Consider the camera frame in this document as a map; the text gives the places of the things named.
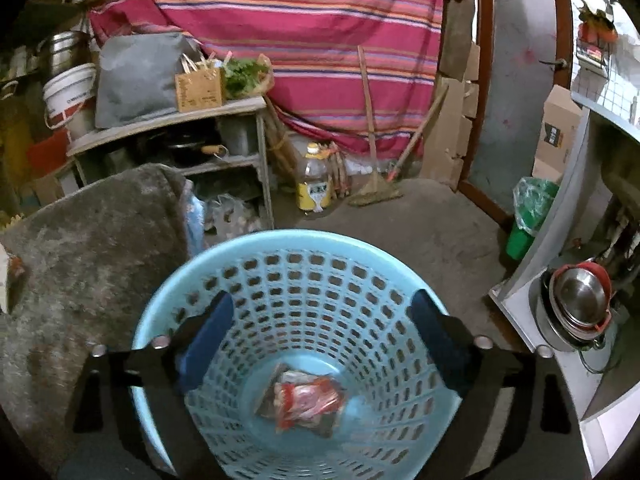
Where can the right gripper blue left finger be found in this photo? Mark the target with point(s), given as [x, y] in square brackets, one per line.
[166, 369]

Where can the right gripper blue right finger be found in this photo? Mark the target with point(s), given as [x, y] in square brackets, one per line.
[477, 370]

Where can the red clear snack wrapper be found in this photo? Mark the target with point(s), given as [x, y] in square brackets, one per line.
[293, 398]

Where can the light blue plastic basket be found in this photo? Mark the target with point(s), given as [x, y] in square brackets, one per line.
[325, 304]

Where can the straw broom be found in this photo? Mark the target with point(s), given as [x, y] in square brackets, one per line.
[376, 190]

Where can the black frying pan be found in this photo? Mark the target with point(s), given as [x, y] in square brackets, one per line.
[184, 150]

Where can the yellow-label oil bottle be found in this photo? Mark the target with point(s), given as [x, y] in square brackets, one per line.
[314, 187]

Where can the grey low shelf unit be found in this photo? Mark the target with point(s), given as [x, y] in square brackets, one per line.
[229, 137]

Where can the cardboard box by door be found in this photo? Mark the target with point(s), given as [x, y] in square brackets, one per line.
[557, 133]

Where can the tan perforated utensil holder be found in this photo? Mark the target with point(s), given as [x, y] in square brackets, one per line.
[200, 85]

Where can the white plastic bucket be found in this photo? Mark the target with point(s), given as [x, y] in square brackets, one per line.
[70, 101]

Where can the grey fabric cover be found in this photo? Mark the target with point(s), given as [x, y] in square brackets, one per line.
[137, 77]

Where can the green leafy vegetables bag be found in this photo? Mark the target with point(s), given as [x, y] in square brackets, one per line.
[247, 77]

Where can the steel cooking pot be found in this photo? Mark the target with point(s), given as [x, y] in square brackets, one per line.
[62, 52]

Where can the red striped hanging cloth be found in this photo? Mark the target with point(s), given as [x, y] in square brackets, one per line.
[359, 73]

